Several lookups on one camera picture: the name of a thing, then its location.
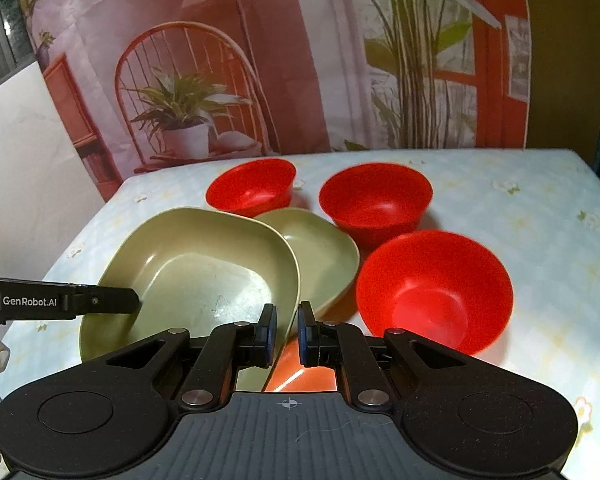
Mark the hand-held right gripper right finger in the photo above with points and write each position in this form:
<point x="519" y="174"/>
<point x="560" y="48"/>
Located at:
<point x="304" y="335"/>

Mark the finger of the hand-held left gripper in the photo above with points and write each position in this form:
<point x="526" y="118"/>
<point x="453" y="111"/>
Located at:
<point x="112" y="300"/>

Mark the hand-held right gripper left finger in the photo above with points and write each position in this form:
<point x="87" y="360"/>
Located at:
<point x="267" y="335"/>

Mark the red bowl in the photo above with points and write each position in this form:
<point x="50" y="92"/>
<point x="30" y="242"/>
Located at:
<point x="252" y="185"/>
<point x="430" y="285"/>
<point x="375" y="200"/>
<point x="295" y="377"/>

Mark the green plate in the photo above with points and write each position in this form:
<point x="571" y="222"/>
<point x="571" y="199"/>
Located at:
<point x="190" y="265"/>
<point x="315" y="250"/>

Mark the floral checked tablecloth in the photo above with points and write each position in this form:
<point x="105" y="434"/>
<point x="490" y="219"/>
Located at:
<point x="530" y="220"/>

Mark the wall poster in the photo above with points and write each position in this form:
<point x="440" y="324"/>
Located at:
<point x="290" y="60"/>

